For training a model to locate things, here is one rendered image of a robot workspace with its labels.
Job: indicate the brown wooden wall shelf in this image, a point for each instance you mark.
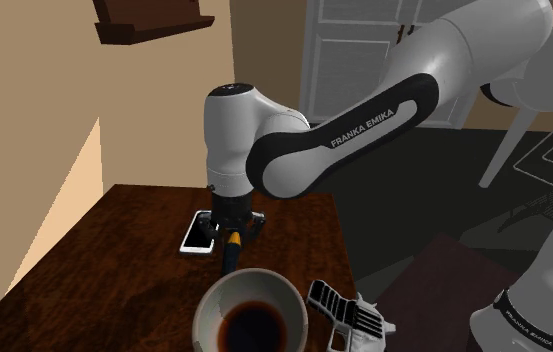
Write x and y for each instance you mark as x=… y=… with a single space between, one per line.
x=149 y=24

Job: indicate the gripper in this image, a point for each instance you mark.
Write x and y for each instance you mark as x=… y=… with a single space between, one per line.
x=230 y=209

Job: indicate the white slanted furniture leg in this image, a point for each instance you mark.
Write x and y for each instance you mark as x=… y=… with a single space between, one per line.
x=502 y=146

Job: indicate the white bowl with dark inside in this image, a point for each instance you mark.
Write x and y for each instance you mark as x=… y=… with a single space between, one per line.
x=251 y=292

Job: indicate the black pen with yellow band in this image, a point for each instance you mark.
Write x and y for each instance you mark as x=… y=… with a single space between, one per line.
x=231 y=256

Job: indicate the white panelled door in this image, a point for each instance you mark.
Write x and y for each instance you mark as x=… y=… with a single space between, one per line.
x=349 y=63

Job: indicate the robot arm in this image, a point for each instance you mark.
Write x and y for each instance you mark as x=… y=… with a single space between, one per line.
x=305 y=161

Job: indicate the brown wooden table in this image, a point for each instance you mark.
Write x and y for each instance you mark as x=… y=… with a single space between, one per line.
x=110 y=273

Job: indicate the white smartphone with black screen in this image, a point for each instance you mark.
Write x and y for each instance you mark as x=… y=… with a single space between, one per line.
x=197 y=240

